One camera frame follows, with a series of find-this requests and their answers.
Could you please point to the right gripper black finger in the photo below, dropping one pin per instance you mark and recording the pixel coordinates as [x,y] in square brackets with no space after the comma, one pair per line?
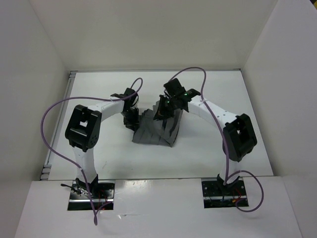
[161,111]
[168,114]

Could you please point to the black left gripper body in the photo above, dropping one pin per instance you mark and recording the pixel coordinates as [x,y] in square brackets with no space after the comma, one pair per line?
[130,114]

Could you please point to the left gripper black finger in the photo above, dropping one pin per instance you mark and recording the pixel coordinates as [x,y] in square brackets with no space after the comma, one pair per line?
[136,120]
[128,124]

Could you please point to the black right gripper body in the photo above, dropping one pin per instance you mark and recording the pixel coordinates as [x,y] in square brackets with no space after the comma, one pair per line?
[171,104]

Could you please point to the grey pleated skirt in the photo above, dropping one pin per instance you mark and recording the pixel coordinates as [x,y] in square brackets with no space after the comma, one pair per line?
[157,132]

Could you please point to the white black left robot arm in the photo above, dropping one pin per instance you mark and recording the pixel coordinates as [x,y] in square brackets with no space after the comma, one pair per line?
[83,131]

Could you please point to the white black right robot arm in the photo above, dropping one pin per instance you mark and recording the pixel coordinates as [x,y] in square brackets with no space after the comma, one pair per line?
[237,132]

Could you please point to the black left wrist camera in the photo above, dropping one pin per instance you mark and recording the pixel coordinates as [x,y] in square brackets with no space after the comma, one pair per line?
[130,96]

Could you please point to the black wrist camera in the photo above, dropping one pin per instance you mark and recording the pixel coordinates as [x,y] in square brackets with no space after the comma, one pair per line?
[130,96]
[173,88]

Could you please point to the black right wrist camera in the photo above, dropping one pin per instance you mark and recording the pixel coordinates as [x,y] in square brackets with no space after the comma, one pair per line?
[173,88]

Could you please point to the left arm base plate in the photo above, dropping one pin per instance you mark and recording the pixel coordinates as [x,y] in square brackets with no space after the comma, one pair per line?
[102,197]

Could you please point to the aluminium table edge rail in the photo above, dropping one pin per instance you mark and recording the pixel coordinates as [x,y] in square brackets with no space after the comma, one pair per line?
[47,166]

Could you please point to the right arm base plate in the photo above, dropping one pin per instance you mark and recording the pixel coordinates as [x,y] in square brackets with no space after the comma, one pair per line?
[214,197]

